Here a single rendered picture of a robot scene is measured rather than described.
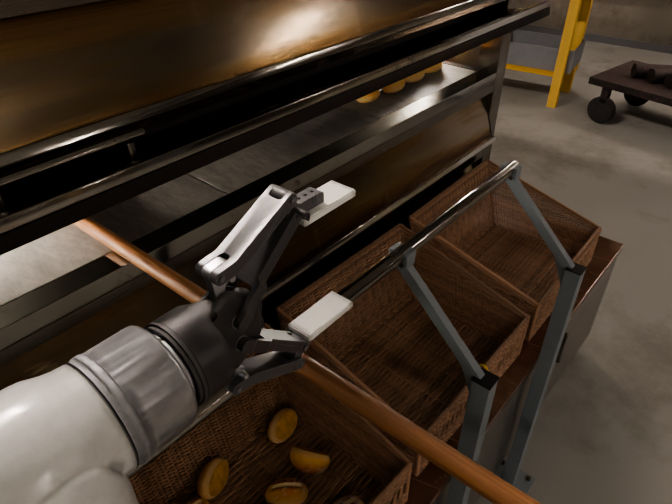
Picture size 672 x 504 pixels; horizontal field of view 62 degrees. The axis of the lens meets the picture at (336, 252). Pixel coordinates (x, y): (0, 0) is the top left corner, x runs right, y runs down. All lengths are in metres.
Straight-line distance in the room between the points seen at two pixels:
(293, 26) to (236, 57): 0.17
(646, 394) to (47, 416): 2.48
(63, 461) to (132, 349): 0.08
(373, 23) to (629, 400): 1.85
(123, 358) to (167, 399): 0.04
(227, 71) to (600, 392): 2.03
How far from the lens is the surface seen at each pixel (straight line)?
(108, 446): 0.40
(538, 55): 5.35
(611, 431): 2.49
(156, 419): 0.41
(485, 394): 1.18
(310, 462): 1.40
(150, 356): 0.41
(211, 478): 1.40
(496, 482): 0.73
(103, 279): 1.10
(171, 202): 1.29
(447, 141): 1.96
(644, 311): 3.10
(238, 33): 1.14
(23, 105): 0.93
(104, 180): 0.86
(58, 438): 0.39
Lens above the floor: 1.81
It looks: 36 degrees down
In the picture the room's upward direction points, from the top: straight up
